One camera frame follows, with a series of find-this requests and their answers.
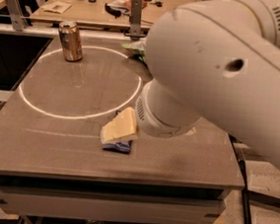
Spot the green rice chip bag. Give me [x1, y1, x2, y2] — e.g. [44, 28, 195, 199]
[121, 40, 146, 63]

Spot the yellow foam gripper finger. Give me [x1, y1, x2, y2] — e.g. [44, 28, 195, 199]
[100, 107, 138, 144]

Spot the white drawer front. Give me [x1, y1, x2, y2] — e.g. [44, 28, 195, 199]
[0, 187, 225, 224]

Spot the metal bracket post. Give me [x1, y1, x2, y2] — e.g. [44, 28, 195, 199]
[125, 0, 143, 41]
[5, 0, 28, 31]

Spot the black sunglasses case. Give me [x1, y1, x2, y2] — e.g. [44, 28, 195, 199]
[105, 4, 122, 19]

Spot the left metal bracket post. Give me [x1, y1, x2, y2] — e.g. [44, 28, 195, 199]
[5, 0, 28, 31]

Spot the paper card on desk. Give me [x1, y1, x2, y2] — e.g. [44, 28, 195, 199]
[42, 1, 71, 14]

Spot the middle metal bracket post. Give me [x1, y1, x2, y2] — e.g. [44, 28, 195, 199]
[125, 0, 143, 41]

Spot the black pole on floor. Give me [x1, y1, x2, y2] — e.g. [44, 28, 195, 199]
[232, 140, 252, 224]

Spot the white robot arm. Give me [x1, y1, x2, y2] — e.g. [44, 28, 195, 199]
[101, 0, 280, 170]

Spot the gold soda can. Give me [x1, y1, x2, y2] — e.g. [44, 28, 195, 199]
[58, 21, 83, 62]

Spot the blue rxbar blueberry wrapper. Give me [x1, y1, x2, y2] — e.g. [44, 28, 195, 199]
[102, 141, 132, 154]

